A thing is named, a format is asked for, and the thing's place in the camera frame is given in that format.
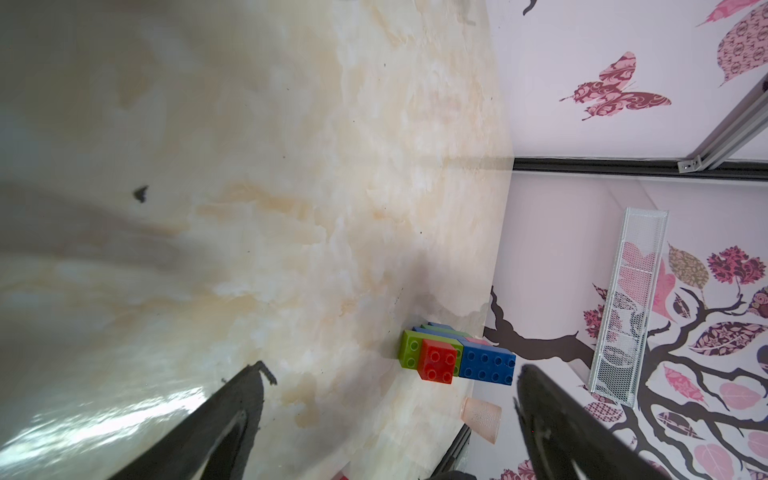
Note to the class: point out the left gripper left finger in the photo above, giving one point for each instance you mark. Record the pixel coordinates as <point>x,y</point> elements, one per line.
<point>214,441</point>

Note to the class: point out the aluminium frame bar back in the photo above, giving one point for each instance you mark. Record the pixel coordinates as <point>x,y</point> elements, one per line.
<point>746,121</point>

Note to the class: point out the pink lego brick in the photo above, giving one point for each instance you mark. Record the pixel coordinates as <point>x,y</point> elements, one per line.
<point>479,341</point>

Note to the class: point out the red lego brick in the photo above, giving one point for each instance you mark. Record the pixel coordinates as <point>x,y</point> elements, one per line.
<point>437,361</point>

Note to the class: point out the white wire shelf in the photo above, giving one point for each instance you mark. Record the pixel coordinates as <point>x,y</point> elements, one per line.
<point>622,339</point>

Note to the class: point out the lime green lego brick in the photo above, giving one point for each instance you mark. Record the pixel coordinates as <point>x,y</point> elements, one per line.
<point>410,347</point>

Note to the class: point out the pink plastic bowl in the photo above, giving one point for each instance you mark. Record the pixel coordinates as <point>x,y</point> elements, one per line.
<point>482,418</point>

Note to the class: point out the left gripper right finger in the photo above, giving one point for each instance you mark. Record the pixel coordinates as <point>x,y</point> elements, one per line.
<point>564,441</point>

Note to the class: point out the long blue lego brick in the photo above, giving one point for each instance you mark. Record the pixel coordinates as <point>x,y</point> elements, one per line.
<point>437,330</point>

